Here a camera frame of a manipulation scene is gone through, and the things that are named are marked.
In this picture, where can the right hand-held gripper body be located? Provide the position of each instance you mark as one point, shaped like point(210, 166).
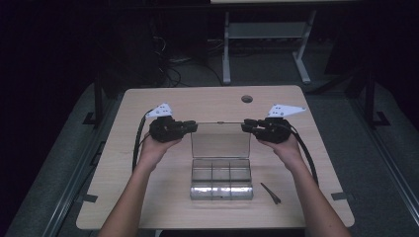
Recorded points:
point(276, 131)

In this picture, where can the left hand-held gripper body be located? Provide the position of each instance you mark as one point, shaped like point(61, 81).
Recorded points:
point(166, 130)

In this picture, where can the clear plastic compartment box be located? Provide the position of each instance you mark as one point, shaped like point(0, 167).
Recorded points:
point(220, 177)

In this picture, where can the black hair clip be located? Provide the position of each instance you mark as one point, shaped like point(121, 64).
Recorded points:
point(270, 193)

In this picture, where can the person's right hand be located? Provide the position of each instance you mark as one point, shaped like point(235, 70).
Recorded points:
point(290, 153)

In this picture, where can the person's left hand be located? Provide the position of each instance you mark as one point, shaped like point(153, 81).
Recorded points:
point(153, 153)

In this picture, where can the black metal stand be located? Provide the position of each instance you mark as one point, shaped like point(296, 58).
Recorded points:
point(98, 98)
point(370, 98)

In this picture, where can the black tape strip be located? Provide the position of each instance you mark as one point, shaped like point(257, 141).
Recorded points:
point(88, 198)
point(342, 196)

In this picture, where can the white metal table frame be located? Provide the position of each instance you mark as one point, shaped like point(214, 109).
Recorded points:
point(263, 30)

